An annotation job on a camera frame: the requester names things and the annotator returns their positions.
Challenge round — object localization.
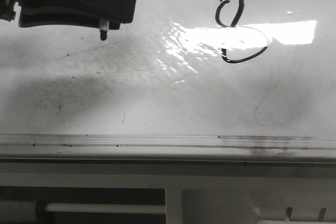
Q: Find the white black whiteboard marker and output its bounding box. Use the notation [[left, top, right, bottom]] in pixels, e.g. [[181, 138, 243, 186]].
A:
[[99, 19, 109, 41]]

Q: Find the white glossy whiteboard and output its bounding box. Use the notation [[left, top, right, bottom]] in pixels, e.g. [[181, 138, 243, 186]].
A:
[[1, 0, 335, 138]]

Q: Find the white rod under table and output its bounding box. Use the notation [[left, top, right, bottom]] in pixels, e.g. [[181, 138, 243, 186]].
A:
[[45, 203, 166, 215]]

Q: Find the aluminium whiteboard frame rail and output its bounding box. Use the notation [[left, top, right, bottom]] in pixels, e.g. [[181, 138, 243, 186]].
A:
[[1, 134, 335, 164]]

